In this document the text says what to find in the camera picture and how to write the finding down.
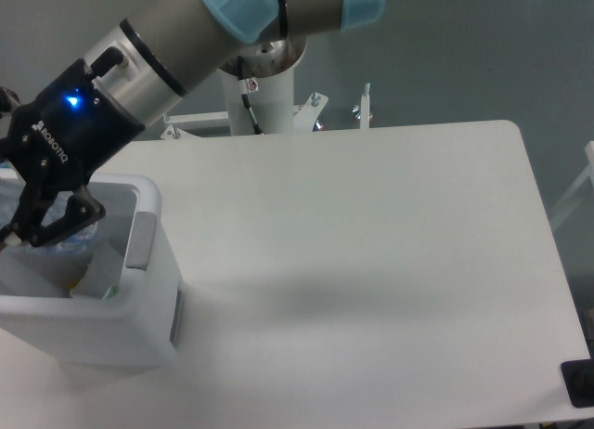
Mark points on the white frame at right edge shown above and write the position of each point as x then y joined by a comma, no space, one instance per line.
578,192

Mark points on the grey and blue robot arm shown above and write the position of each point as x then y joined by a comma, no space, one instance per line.
125,83

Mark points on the white plastic trash can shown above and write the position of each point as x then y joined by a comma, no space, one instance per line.
137,326

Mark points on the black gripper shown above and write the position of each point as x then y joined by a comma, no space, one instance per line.
73,126

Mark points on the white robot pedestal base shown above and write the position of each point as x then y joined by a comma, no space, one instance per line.
258,86

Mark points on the black device at table edge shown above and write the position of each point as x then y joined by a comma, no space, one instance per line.
578,378

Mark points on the clear plastic water bottle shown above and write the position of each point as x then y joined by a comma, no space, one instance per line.
29,205

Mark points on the white paper wrapper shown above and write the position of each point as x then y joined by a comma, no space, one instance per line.
102,278

